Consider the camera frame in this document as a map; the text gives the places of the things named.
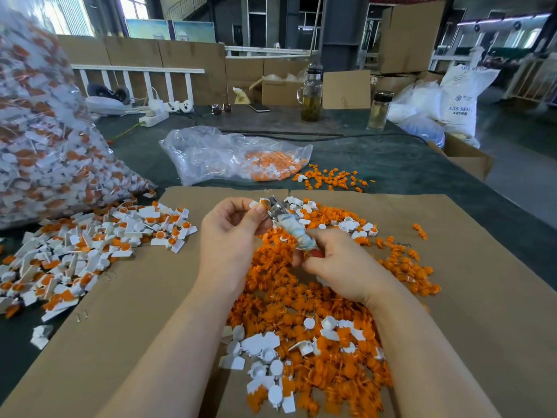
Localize silver red-handled pliers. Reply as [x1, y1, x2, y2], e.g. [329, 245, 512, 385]
[263, 196, 320, 253]

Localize glass tea jar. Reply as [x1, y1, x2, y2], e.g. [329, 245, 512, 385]
[298, 64, 325, 122]

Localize row of upright cardboard sheets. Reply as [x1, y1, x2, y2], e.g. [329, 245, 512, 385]
[56, 35, 313, 106]

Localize white oval plastic device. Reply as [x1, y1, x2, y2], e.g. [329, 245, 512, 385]
[85, 96, 130, 117]

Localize brown cardboard sheet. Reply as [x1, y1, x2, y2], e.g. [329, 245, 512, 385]
[0, 187, 294, 418]
[288, 191, 557, 418]

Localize small clear plastic bag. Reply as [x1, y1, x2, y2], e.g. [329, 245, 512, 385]
[160, 126, 314, 187]

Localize white power strip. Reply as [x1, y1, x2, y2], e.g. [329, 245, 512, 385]
[125, 98, 195, 128]

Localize clear blue plastic bag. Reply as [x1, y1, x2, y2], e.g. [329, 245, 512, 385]
[389, 79, 447, 148]

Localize white metal rack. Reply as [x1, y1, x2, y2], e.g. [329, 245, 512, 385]
[505, 49, 557, 103]

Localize flat brown cardboard panel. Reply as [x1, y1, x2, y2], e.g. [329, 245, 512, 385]
[323, 70, 372, 110]

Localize pile of assembled white-orange parts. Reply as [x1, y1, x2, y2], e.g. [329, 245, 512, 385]
[0, 197, 198, 352]

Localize large clear bag of seals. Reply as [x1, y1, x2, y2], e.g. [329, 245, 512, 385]
[0, 11, 156, 228]

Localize dark steel pillar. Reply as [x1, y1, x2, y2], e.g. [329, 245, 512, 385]
[320, 0, 371, 71]

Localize glass bottle with black lid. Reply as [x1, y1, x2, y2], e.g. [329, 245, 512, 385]
[368, 90, 395, 131]

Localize person's left forearm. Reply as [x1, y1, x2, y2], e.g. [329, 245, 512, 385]
[96, 290, 238, 418]

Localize open cardboard box with paper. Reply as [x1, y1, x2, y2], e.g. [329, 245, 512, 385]
[249, 73, 306, 107]

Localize white woven sack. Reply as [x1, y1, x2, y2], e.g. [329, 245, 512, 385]
[440, 46, 501, 147]

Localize person's right hand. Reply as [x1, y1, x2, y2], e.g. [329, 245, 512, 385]
[293, 226, 406, 308]

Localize person's left hand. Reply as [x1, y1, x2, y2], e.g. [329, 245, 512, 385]
[198, 197, 273, 300]

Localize tall brown cardboard box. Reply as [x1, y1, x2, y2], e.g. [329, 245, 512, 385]
[379, 1, 446, 75]

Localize pile of orange and white parts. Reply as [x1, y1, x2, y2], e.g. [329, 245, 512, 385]
[218, 196, 443, 417]

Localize white railing frame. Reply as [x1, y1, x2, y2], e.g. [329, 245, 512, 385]
[71, 65, 207, 106]

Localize open brown cardboard box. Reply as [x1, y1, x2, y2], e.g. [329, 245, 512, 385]
[428, 131, 495, 181]

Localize scatter of orange offcuts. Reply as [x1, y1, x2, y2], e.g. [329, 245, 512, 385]
[296, 164, 376, 192]

